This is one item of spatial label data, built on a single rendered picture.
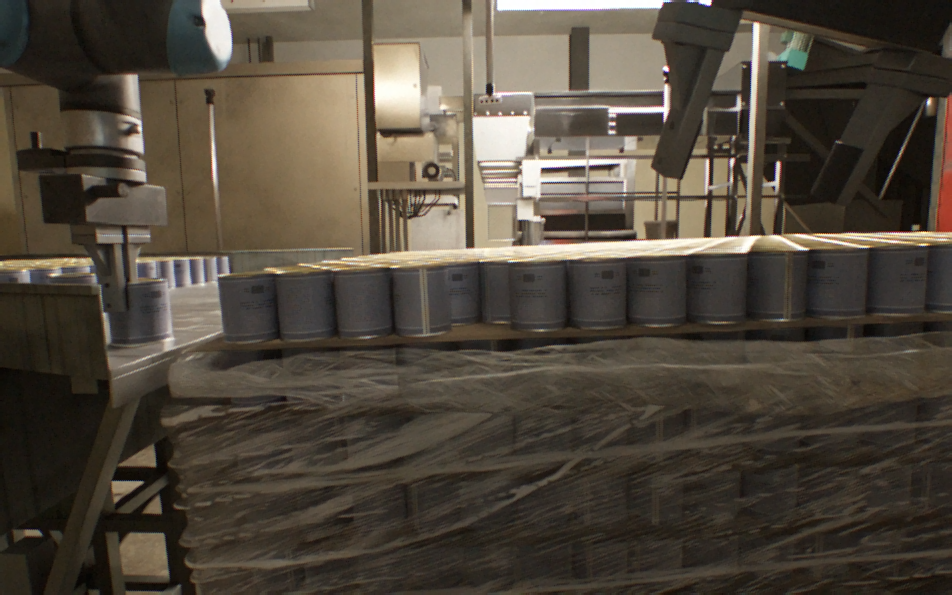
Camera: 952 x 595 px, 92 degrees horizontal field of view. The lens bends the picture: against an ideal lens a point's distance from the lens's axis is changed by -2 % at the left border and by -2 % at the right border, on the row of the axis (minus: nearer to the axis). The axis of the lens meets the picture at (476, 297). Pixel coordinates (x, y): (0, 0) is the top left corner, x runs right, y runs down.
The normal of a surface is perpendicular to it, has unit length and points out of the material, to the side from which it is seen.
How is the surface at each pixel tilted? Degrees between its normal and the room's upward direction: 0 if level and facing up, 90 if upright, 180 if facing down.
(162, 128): 90
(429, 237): 90
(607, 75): 90
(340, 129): 90
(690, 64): 114
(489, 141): 99
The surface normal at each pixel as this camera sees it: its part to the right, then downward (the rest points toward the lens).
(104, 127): 0.67, 0.09
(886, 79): -0.99, -0.11
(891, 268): -0.66, 0.12
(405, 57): -0.02, 0.12
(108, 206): 1.00, -0.01
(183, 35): 0.11, 0.58
